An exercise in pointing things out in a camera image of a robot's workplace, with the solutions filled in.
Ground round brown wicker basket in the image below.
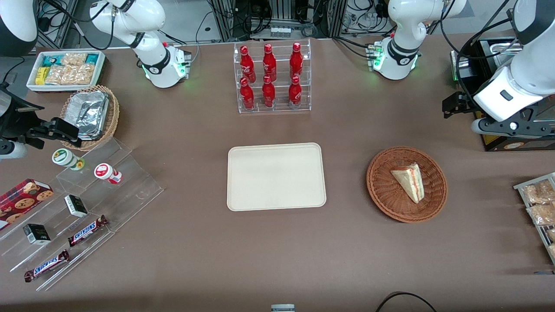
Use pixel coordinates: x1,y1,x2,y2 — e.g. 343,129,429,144
366,146,448,224

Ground red lid yogurt cup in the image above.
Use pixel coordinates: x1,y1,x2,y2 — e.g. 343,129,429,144
94,163,123,185

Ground white snack bin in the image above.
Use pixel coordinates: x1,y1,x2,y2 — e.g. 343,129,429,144
26,50,107,94

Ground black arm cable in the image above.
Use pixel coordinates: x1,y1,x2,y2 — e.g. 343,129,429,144
439,0,521,104

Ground large clear cracker bag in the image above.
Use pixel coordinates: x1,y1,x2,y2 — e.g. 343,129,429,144
45,64,95,85

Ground red cookie box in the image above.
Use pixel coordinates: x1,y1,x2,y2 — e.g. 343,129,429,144
0,178,55,231

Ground grey tray of snack bags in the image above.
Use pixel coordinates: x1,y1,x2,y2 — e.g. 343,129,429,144
513,172,555,266

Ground green lid yogurt cup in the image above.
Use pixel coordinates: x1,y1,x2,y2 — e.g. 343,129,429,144
52,148,85,171

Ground light wicker basket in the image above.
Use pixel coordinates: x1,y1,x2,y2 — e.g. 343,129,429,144
60,84,120,152

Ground cream rectangular tray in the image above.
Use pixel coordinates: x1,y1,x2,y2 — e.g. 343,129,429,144
226,143,327,212

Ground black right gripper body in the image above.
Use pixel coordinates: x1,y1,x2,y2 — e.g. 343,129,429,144
0,83,46,143

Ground black base cable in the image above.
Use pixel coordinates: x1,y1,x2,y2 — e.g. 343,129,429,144
189,11,217,63

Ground triangle sandwich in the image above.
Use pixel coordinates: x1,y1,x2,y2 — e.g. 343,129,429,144
391,162,424,204

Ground clear acrylic stepped stand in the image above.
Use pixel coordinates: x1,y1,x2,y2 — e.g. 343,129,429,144
0,137,165,292

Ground black cable loop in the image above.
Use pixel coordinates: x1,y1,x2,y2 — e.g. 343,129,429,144
375,291,438,312

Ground snickers bar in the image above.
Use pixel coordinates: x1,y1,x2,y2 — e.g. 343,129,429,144
67,214,109,248
23,249,70,283

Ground aluminium foil tray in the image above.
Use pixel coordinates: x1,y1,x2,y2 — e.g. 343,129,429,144
66,90,110,141

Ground clear acrylic bottle rack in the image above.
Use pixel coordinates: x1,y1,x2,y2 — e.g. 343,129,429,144
233,39,312,114

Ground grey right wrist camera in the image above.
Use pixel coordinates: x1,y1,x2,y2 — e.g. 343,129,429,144
0,141,28,160

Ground red cola bottle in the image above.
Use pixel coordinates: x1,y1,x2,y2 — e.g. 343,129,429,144
289,42,304,80
240,77,255,111
262,44,278,82
240,45,257,84
288,75,303,109
261,75,276,108

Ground small clear cracker bag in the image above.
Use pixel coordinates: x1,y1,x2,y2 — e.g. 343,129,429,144
61,52,88,67

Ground small black box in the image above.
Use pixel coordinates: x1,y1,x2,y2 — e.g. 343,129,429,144
23,223,52,246
64,195,89,218

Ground black box with metal pan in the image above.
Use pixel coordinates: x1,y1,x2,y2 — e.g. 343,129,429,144
450,37,555,152

